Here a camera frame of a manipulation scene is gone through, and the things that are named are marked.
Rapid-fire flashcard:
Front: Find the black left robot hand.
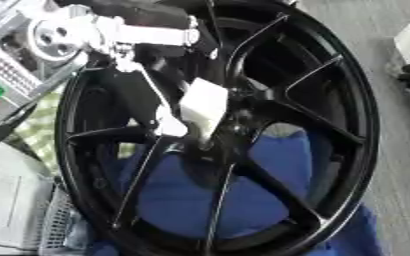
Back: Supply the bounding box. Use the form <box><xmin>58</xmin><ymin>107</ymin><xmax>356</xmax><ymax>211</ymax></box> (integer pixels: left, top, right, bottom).
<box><xmin>66</xmin><ymin>0</ymin><xmax>232</xmax><ymax>150</ymax></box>

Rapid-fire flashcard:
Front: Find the white pin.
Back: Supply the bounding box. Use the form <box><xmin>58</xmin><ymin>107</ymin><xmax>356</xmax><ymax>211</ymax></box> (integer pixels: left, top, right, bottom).
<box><xmin>154</xmin><ymin>105</ymin><xmax>191</xmax><ymax>138</ymax></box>

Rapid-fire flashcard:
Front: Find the black spoked wheel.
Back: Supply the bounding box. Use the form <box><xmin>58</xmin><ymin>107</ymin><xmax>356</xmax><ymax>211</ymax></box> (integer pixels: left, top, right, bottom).
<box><xmin>52</xmin><ymin>0</ymin><xmax>384</xmax><ymax>256</ymax></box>

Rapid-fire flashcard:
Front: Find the grey mesh basket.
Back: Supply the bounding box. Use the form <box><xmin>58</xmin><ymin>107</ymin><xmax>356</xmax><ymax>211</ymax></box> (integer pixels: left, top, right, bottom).
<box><xmin>37</xmin><ymin>186</ymin><xmax>93</xmax><ymax>256</ymax></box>

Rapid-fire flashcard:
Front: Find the pale grey panel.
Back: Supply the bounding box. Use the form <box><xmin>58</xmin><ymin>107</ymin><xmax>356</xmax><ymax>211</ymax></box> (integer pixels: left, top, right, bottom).
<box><xmin>0</xmin><ymin>142</ymin><xmax>58</xmax><ymax>248</ymax></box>

